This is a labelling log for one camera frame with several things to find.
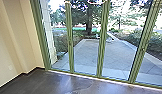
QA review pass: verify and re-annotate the large outdoor tree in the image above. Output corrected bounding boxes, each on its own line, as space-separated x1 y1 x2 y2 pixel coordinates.
68 0 108 38

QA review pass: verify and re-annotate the green framed glass wall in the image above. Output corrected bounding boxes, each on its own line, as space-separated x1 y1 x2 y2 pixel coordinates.
30 0 162 89

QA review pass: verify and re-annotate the white outdoor pillar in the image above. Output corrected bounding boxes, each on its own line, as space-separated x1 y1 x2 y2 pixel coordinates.
40 0 59 64

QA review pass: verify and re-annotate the green outdoor hedge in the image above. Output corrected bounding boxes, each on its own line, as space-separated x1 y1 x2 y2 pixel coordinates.
52 29 85 54

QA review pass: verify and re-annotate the white wall outlet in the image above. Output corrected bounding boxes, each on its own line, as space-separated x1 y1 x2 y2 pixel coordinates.
7 64 14 71

